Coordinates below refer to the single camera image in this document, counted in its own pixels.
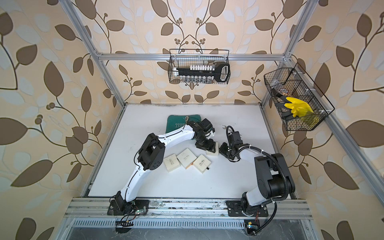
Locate cream jewelry box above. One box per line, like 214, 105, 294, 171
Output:
163, 154, 181, 173
177, 148, 197, 169
206, 142, 219, 157
193, 155, 212, 174

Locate right black wire basket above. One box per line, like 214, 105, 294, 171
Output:
264, 63, 335, 131

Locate black socket holder tool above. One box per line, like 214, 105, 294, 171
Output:
173, 62, 231, 83

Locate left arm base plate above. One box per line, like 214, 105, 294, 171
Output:
107, 199, 150, 216

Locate black pliers in basket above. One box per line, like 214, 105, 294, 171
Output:
272, 88, 294, 121

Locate green plastic tool case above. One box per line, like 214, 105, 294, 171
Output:
166, 115, 202, 133

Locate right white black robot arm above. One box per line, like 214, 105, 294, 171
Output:
219, 126, 296, 215

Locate aluminium front rail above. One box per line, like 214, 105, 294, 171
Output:
65, 198, 313, 220

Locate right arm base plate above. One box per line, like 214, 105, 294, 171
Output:
226, 201, 269, 217

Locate black wire basket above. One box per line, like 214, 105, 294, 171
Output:
168, 48, 231, 85
264, 63, 335, 131

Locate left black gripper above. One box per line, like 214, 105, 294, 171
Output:
195, 132, 219, 152

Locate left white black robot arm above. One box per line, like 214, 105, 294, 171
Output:
110, 118, 216, 214

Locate yellow rubber glove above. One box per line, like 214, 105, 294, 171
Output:
285, 97, 314, 118

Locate back black wire basket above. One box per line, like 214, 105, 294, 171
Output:
168, 48, 231, 85

